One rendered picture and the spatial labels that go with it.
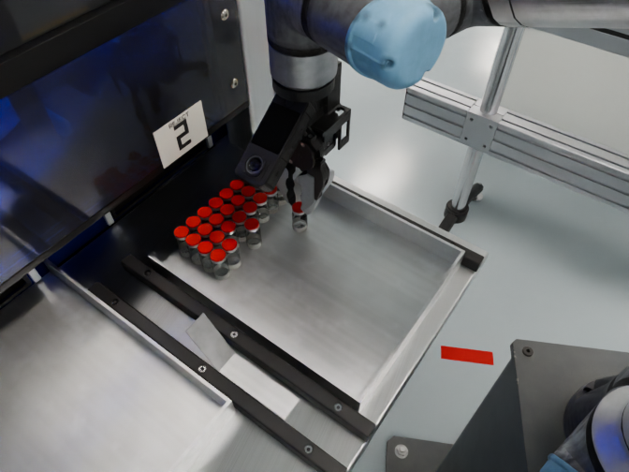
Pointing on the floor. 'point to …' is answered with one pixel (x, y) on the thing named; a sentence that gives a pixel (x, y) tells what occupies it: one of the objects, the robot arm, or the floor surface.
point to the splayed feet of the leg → (460, 211)
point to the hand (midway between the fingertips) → (297, 206)
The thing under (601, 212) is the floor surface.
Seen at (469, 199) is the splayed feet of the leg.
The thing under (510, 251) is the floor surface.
